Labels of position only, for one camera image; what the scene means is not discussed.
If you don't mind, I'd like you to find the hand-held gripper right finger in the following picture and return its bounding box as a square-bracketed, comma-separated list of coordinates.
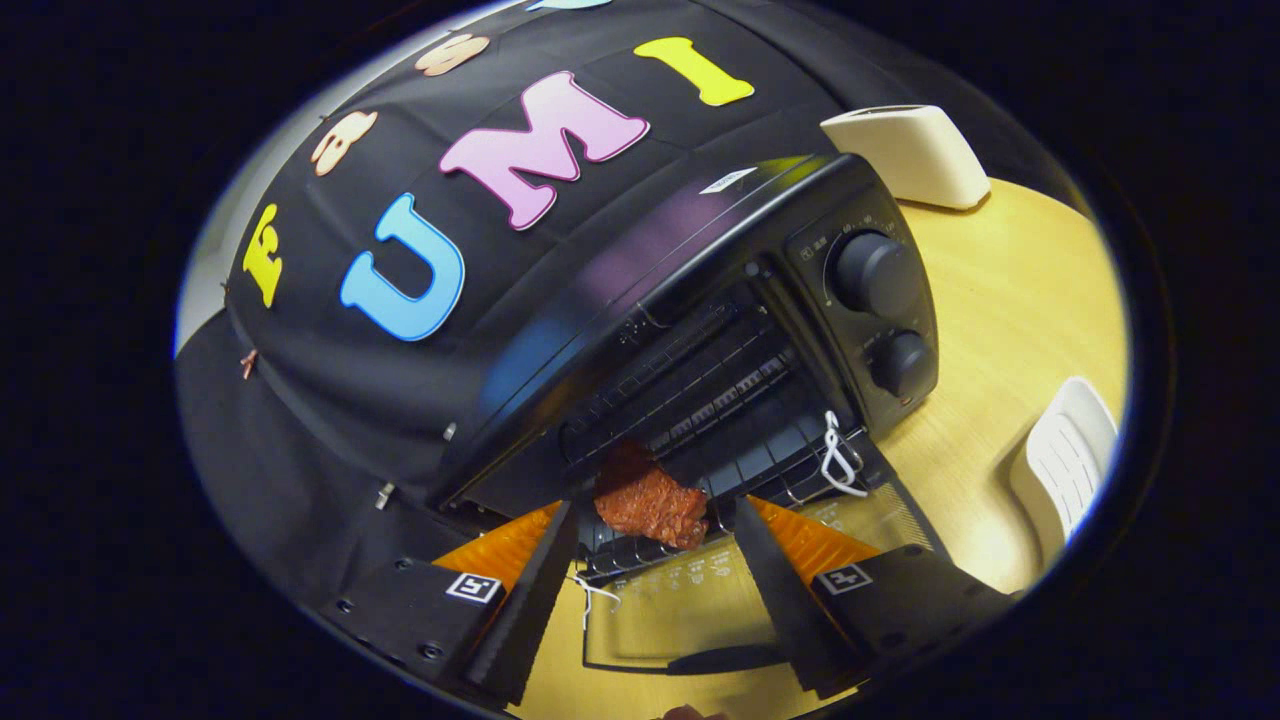
[733, 495, 1016, 698]

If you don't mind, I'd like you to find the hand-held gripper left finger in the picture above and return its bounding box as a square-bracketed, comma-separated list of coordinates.
[325, 500, 579, 706]

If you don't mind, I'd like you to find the reddish-brown meat slice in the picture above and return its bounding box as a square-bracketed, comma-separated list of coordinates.
[594, 440, 709, 550]

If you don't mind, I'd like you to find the black toaster oven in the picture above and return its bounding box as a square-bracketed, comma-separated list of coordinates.
[430, 153, 951, 676]

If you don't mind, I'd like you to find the white pop-up toaster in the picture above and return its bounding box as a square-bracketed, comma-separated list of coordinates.
[820, 104, 992, 211]

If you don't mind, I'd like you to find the black backdrop cloth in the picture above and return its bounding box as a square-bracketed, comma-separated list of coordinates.
[175, 0, 1061, 621]

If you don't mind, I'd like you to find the white ribbed plate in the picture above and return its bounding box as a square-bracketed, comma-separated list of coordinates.
[1008, 376, 1119, 566]

